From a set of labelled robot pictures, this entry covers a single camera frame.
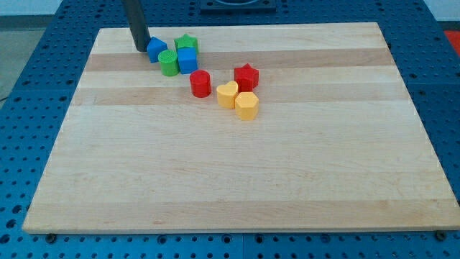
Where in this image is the black cylindrical robot arm stick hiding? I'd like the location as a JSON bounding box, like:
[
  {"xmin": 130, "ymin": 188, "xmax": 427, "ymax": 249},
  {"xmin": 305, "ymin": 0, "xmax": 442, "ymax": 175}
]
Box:
[{"xmin": 121, "ymin": 0, "xmax": 151, "ymax": 53}]

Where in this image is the green cylinder block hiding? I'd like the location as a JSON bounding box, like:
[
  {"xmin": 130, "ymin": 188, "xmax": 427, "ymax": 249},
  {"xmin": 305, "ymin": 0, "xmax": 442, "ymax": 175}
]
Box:
[{"xmin": 157, "ymin": 50, "xmax": 180, "ymax": 76}]

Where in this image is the red star block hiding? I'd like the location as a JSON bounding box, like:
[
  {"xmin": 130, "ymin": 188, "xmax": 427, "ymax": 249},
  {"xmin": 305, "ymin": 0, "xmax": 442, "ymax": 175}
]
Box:
[{"xmin": 234, "ymin": 63, "xmax": 259, "ymax": 92}]

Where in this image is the green star block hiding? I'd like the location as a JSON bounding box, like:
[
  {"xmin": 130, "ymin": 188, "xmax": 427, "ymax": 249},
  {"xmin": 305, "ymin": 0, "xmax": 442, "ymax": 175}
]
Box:
[{"xmin": 174, "ymin": 33, "xmax": 199, "ymax": 53}]

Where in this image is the yellow heart block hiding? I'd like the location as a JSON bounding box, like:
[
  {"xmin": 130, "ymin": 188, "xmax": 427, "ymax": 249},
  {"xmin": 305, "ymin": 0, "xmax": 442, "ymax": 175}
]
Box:
[{"xmin": 216, "ymin": 81, "xmax": 239, "ymax": 109}]

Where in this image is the blue pentagon block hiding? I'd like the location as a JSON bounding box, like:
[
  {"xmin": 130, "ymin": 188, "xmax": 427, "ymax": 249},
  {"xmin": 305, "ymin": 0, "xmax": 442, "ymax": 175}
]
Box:
[{"xmin": 147, "ymin": 37, "xmax": 168, "ymax": 63}]

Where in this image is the yellow hexagon block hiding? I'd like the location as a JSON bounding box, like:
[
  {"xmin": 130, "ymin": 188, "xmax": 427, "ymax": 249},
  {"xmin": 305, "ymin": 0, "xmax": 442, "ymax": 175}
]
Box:
[{"xmin": 235, "ymin": 92, "xmax": 259, "ymax": 121}]

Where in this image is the red cylinder block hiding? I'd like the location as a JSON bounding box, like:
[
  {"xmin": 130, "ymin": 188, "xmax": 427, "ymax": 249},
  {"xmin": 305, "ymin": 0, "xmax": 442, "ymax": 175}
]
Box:
[{"xmin": 189, "ymin": 70, "xmax": 212, "ymax": 98}]

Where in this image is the light wooden board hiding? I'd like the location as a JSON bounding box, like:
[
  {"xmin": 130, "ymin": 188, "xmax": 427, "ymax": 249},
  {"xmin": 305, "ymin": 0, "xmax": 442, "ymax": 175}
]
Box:
[{"xmin": 23, "ymin": 22, "xmax": 459, "ymax": 234}]

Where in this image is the blue cube block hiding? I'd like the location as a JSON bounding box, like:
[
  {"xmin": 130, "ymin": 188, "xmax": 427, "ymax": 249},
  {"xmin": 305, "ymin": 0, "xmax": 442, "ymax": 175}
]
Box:
[{"xmin": 177, "ymin": 47, "xmax": 198, "ymax": 74}]

